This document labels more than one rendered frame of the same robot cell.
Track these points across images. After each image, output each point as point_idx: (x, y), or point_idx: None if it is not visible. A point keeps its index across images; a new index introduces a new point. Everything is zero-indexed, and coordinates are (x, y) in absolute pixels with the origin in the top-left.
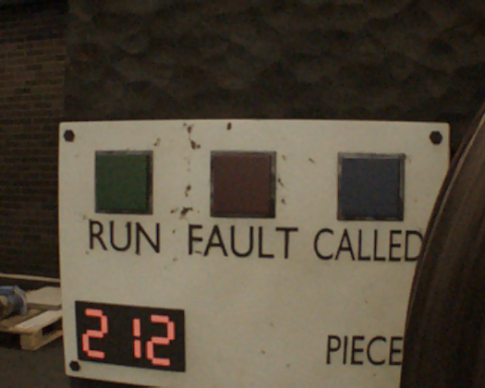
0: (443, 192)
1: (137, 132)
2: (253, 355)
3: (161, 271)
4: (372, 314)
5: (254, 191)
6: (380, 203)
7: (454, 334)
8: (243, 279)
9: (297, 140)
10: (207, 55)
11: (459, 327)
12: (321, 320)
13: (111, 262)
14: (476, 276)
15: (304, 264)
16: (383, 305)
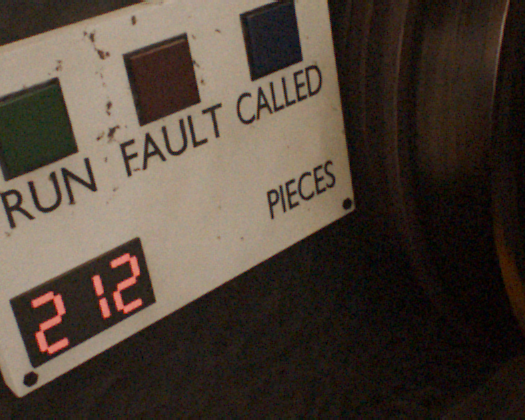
0: (405, 25)
1: (29, 61)
2: (211, 245)
3: (103, 209)
4: (295, 156)
5: (181, 82)
6: (286, 51)
7: (516, 142)
8: (185, 176)
9: (201, 14)
10: None
11: (518, 134)
12: (257, 181)
13: (43, 230)
14: (523, 89)
15: (233, 136)
16: (301, 143)
